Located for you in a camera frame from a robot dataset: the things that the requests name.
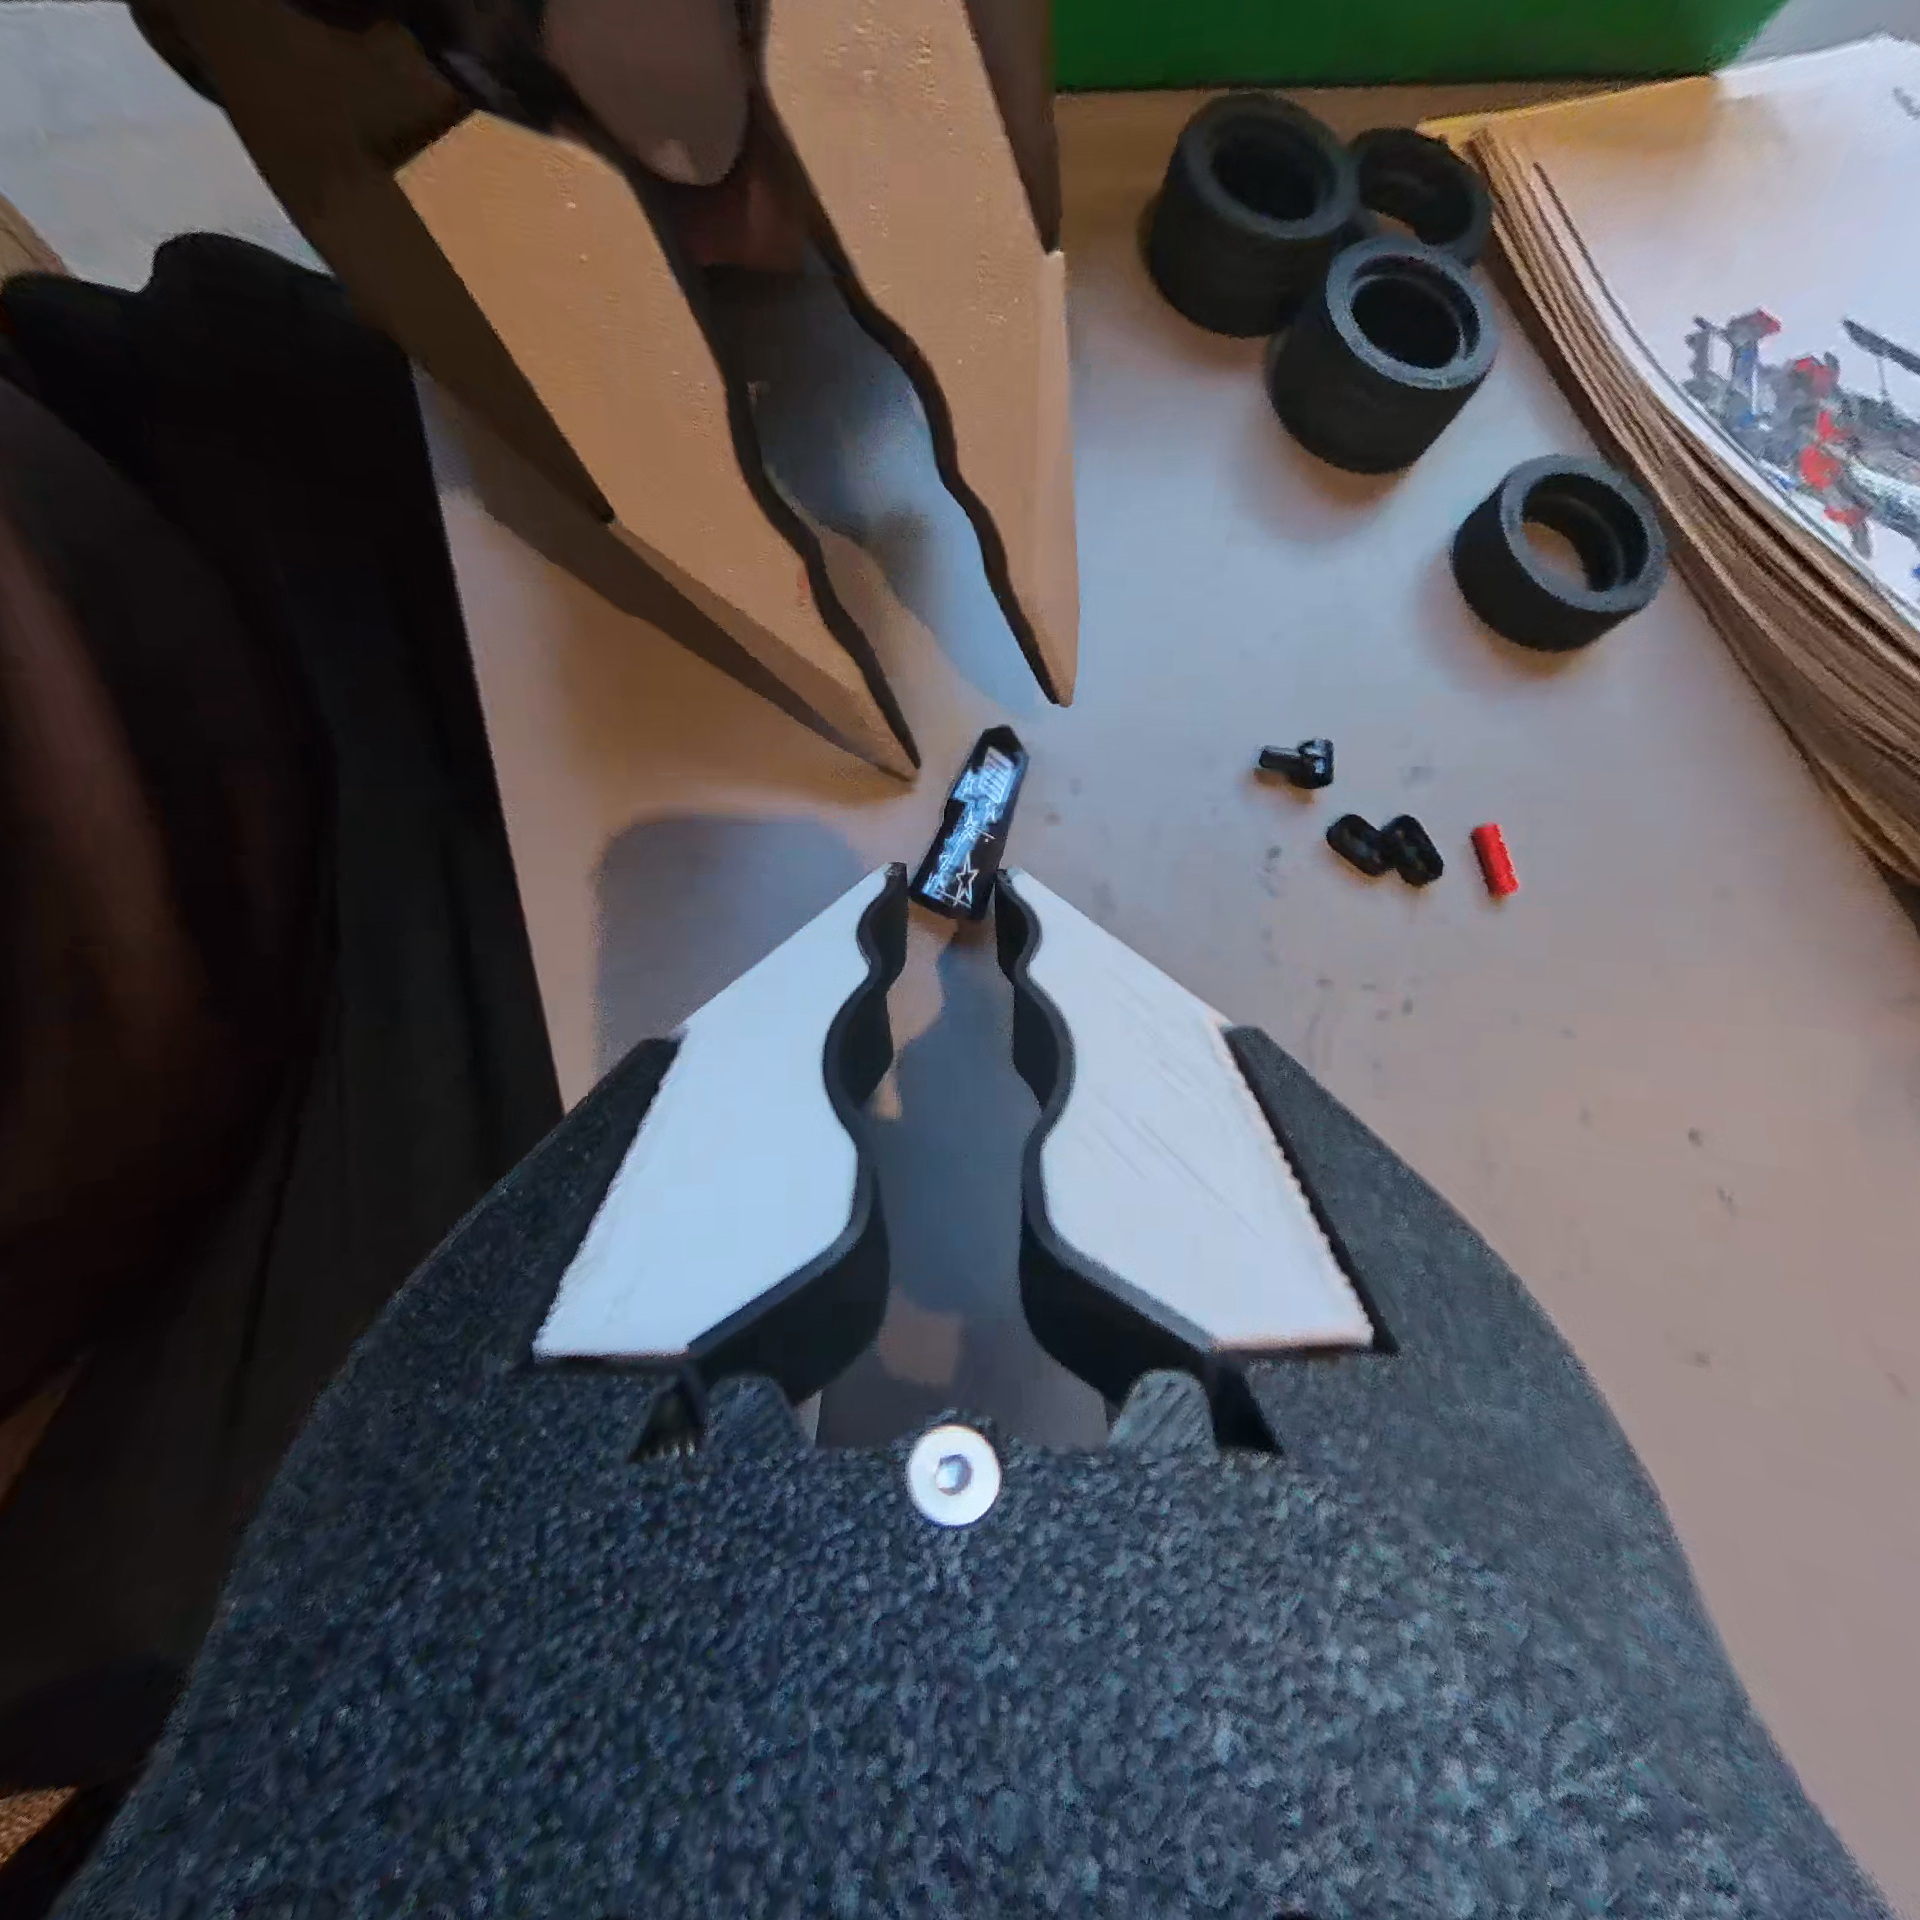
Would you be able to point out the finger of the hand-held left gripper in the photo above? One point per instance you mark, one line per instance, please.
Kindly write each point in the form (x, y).
(600, 378)
(960, 227)

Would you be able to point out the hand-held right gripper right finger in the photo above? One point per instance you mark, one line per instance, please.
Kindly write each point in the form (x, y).
(1186, 1187)

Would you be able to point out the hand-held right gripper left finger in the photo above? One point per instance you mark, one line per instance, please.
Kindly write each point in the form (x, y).
(721, 1187)

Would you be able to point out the small black toy pin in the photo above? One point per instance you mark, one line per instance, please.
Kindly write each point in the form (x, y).
(1381, 846)

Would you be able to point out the small black brick piece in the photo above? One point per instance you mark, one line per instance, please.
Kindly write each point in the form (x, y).
(967, 825)

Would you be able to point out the green plastic bin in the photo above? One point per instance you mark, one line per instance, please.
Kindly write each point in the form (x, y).
(1349, 37)

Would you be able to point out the grey desk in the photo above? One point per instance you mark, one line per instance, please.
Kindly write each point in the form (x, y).
(1500, 1126)

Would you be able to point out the person's left hand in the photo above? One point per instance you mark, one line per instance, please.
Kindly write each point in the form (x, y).
(683, 89)

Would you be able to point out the black toy tyre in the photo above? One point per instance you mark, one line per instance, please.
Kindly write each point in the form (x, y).
(1251, 210)
(1378, 354)
(1418, 187)
(1560, 558)

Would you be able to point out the small black axle pin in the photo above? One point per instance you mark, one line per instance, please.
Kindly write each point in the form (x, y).
(1299, 763)

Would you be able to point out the small red toy pin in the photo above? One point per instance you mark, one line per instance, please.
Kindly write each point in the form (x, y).
(1490, 856)

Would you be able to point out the open instruction book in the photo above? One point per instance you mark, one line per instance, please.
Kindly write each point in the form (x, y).
(1727, 302)

